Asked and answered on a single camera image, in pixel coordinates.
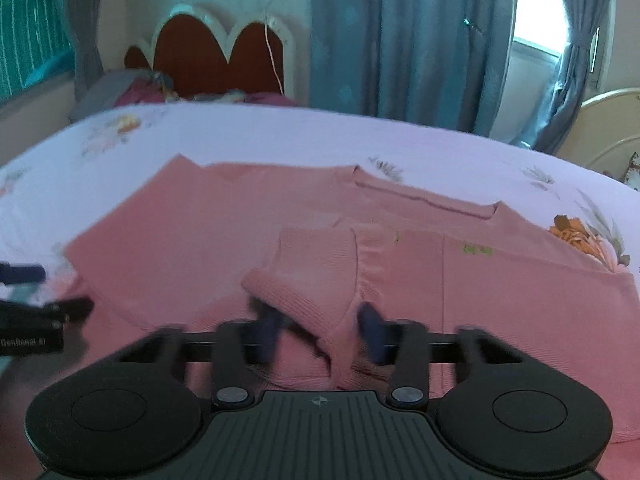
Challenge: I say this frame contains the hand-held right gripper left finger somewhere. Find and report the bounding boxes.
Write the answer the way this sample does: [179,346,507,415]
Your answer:
[117,304,288,409]

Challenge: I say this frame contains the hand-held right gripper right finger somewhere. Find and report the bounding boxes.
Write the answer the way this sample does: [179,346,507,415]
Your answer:
[355,302,527,407]

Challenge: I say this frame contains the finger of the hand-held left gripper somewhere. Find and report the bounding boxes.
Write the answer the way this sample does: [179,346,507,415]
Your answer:
[31,297,95,325]
[0,261,46,287]

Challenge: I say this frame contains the pink knit sweater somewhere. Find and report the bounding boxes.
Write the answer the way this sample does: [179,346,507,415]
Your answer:
[64,155,640,480]

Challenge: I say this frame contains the colourful clothes heap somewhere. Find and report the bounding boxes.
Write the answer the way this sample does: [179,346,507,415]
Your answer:
[144,70,247,105]

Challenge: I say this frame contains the grey pillow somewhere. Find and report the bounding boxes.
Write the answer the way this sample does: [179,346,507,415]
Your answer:
[69,70,151,121]

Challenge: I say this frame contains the floral bed sheet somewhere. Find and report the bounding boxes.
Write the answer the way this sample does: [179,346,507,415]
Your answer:
[0,102,640,480]

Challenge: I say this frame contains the teal striped curtain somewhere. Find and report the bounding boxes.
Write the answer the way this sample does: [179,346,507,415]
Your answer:
[0,0,76,102]

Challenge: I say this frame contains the grey curtain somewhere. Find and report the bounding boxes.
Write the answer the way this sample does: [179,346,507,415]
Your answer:
[54,0,109,102]

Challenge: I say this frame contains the blue patterned curtain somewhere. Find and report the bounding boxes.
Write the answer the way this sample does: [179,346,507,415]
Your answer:
[308,0,522,137]

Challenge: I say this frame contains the patterned pillow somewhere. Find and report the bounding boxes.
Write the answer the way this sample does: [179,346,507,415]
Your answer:
[620,152,640,192]

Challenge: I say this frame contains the cream headboard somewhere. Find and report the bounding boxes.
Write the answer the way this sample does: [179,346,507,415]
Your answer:
[554,87,640,177]

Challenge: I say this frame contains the tied blue curtain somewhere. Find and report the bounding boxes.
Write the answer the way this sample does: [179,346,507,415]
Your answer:
[529,0,622,156]

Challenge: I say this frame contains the window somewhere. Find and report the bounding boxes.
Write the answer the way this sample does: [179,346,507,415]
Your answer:
[510,0,572,63]

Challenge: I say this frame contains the white cable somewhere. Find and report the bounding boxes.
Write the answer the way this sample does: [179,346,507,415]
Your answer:
[262,19,287,97]

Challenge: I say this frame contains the red headboard with white frame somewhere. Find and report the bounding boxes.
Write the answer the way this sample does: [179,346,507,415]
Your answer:
[123,4,297,107]

